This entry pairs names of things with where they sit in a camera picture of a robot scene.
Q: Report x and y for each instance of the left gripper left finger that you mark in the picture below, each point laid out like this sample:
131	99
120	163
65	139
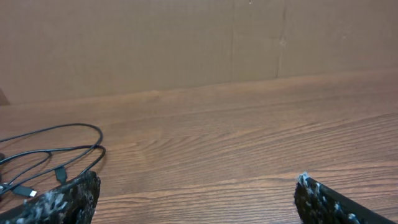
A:
71	203

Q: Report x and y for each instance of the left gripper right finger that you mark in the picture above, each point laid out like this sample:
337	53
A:
319	204

